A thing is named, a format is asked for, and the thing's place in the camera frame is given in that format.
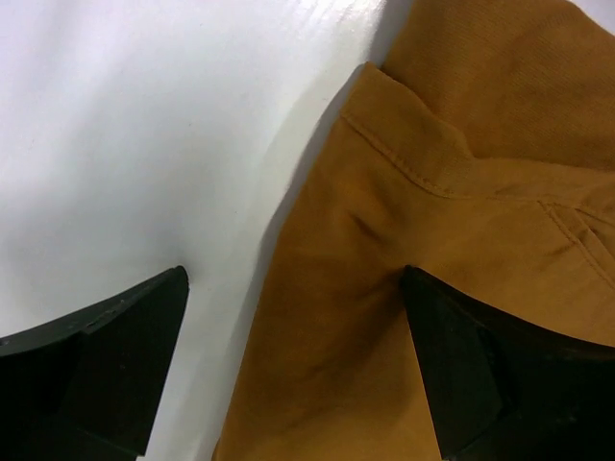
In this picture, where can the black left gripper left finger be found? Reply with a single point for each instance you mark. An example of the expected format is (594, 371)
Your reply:
(88, 385)

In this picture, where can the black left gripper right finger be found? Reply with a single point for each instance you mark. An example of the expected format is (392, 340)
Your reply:
(501, 388)

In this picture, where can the mustard brown trousers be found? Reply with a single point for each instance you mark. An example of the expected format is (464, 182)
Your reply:
(481, 151)

